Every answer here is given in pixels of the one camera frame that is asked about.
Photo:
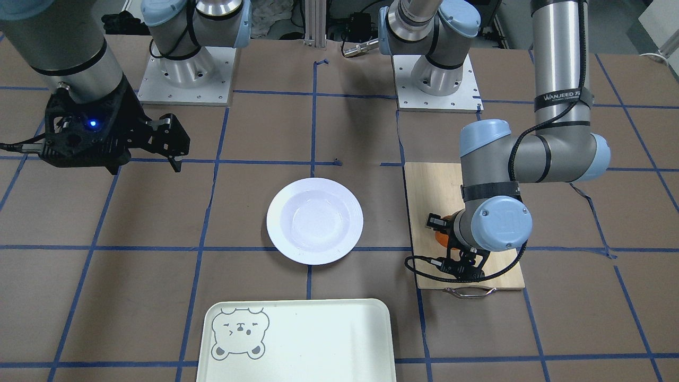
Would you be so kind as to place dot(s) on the aluminium frame post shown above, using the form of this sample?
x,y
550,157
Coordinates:
x,y
315,16

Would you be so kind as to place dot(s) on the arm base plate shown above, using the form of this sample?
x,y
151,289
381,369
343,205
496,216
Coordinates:
x,y
202,80
423,87

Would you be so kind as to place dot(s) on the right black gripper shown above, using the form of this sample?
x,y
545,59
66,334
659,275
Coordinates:
x,y
135,123

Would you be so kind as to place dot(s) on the cream bear tray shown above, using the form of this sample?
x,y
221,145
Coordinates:
x,y
347,339

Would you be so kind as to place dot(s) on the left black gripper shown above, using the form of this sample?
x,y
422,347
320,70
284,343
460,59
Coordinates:
x,y
451,228

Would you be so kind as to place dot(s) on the silver metal connector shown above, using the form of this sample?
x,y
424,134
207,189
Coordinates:
x,y
359,49

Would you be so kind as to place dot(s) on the bamboo cutting board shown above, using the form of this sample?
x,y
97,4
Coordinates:
x,y
435,188

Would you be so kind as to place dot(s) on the orange fruit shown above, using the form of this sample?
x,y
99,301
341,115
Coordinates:
x,y
441,237

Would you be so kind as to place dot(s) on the white round plate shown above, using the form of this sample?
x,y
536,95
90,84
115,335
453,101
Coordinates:
x,y
315,221

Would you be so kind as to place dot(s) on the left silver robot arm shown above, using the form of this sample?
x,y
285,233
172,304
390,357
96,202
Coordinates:
x,y
488,237

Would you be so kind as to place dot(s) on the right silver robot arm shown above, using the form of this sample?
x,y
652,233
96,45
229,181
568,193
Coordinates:
x,y
60,41

